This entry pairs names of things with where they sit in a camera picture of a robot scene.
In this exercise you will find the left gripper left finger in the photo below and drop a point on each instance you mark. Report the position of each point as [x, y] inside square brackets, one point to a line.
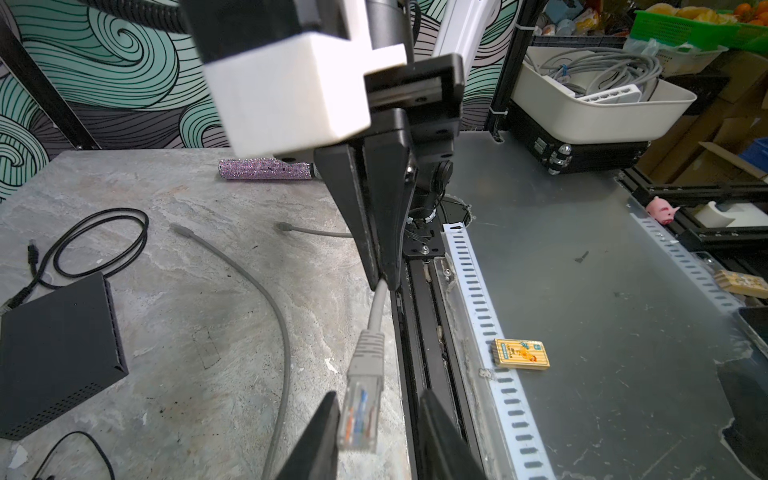
[315, 456]

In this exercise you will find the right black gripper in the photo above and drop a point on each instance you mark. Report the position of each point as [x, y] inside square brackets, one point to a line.
[428, 97]

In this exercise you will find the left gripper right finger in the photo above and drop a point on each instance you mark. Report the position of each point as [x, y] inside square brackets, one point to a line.
[444, 453]

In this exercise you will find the dark grey box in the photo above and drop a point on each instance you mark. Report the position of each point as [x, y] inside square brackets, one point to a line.
[57, 352]

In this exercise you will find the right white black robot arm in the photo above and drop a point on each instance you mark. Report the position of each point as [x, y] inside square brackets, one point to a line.
[221, 29]

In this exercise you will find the glitter purple microphone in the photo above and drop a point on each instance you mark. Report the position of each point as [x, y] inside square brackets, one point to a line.
[264, 169]

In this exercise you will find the yellow label tag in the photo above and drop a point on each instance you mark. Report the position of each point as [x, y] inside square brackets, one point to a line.
[519, 354]

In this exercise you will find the pink pig toy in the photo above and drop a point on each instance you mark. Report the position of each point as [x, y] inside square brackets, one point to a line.
[661, 210]

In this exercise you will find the green plastic basket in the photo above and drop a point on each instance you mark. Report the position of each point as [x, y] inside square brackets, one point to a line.
[741, 28]

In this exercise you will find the white slotted cable duct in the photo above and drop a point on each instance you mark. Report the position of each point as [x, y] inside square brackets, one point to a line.
[511, 444]

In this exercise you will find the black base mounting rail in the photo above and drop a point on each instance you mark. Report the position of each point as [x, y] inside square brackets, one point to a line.
[427, 355]

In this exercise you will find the white storage bin with cables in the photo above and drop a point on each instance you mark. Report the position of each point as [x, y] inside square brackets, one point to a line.
[620, 115]

